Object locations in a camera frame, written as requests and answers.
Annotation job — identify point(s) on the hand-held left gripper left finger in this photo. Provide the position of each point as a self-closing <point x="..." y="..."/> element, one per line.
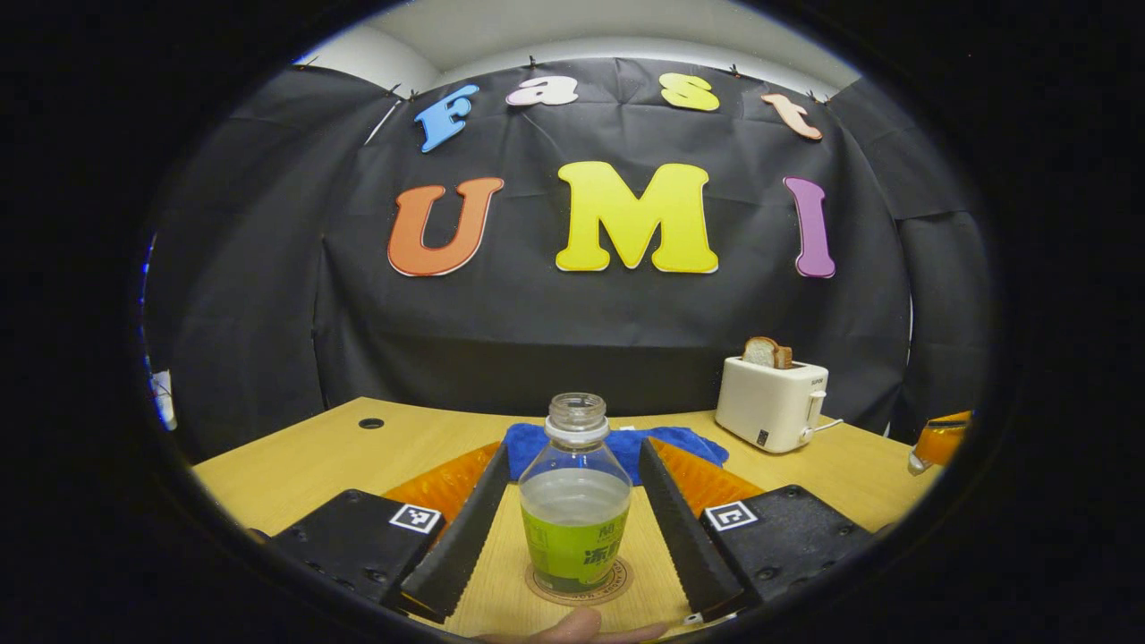
<point x="465" y="537"/>

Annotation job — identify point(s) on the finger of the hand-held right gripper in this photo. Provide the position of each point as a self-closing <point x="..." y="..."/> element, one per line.
<point x="939" y="443"/>

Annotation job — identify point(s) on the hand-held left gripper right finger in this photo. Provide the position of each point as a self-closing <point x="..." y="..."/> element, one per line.
<point x="684" y="537"/>

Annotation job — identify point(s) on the clear green-label water bottle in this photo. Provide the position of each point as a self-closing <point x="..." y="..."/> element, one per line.
<point x="572" y="546"/>

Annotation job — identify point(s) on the round brown coaster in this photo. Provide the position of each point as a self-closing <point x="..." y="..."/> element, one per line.
<point x="577" y="600"/>

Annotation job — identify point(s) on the blue towel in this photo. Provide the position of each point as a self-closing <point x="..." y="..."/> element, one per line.
<point x="622" y="444"/>

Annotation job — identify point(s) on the white toaster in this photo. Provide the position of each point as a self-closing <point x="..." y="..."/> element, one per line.
<point x="769" y="407"/>

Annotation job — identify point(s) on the bread slice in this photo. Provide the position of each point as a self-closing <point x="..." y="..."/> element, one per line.
<point x="760" y="351"/>

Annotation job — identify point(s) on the small white object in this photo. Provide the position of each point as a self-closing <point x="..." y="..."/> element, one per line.
<point x="165" y="398"/>

